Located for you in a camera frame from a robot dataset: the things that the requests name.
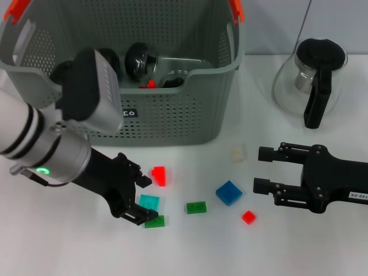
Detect green toy brick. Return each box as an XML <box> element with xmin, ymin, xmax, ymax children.
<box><xmin>143</xmin><ymin>214</ymin><xmax>167</xmax><ymax>229</ymax></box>
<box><xmin>186</xmin><ymin>201</ymin><xmax>208</xmax><ymax>215</ymax></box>

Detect glass teacup black holder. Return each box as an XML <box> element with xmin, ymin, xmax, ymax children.
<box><xmin>159</xmin><ymin>70</ymin><xmax>190</xmax><ymax>89</ymax></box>
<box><xmin>98</xmin><ymin>47</ymin><xmax>121</xmax><ymax>81</ymax></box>
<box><xmin>125</xmin><ymin>42</ymin><xmax>160</xmax><ymax>83</ymax></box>

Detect dark clay teapot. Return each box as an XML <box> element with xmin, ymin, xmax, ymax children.
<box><xmin>51</xmin><ymin>59</ymin><xmax>75</xmax><ymax>86</ymax></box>

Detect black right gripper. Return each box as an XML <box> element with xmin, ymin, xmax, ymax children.
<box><xmin>252</xmin><ymin>141</ymin><xmax>368</xmax><ymax>214</ymax></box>

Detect thin grey background cable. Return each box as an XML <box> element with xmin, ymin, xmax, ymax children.
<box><xmin>293</xmin><ymin>0</ymin><xmax>314</xmax><ymax>51</ymax></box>

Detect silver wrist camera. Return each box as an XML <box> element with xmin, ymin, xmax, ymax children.
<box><xmin>58</xmin><ymin>47</ymin><xmax>125</xmax><ymax>135</ymax></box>

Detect cyan square toy plate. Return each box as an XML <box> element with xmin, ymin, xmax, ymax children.
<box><xmin>139</xmin><ymin>194</ymin><xmax>161</xmax><ymax>211</ymax></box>

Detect grey perforated plastic storage bin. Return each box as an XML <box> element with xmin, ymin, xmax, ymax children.
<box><xmin>0</xmin><ymin>0</ymin><xmax>247</xmax><ymax>148</ymax></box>

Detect orange bin handle clip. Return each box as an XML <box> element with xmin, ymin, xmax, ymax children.
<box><xmin>4</xmin><ymin>0</ymin><xmax>31</xmax><ymax>22</ymax></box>
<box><xmin>229</xmin><ymin>0</ymin><xmax>246</xmax><ymax>26</ymax></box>

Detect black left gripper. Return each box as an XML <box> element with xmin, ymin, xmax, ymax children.
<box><xmin>71</xmin><ymin>147</ymin><xmax>160</xmax><ymax>227</ymax></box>

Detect white toy brick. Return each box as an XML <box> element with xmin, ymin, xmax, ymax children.
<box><xmin>232</xmin><ymin>145</ymin><xmax>248</xmax><ymax>164</ymax></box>

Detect red sloped toy brick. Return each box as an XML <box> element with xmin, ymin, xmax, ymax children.
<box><xmin>151</xmin><ymin>166</ymin><xmax>168</xmax><ymax>187</ymax></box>

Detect blue square toy plate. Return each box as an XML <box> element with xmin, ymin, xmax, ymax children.
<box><xmin>215</xmin><ymin>180</ymin><xmax>244</xmax><ymax>207</ymax></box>

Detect glass pitcher black lid handle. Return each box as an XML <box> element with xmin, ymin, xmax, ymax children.
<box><xmin>271</xmin><ymin>37</ymin><xmax>349</xmax><ymax>129</ymax></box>

